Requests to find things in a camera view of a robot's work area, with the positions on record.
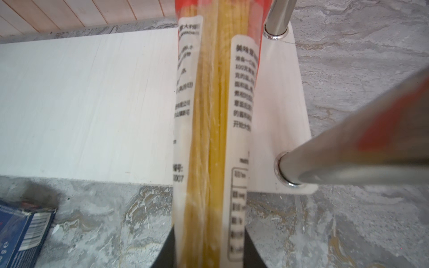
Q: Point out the red spaghetti bag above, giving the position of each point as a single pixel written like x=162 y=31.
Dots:
x=218 y=61

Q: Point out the blue Barilla spaghetti bag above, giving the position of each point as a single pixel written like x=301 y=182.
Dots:
x=24 y=229

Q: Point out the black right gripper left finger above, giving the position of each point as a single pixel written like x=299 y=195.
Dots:
x=166 y=256

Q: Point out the white two-tier shelf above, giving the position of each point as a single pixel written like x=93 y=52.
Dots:
x=100 y=107

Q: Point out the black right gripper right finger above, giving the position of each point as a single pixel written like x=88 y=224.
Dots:
x=252 y=259

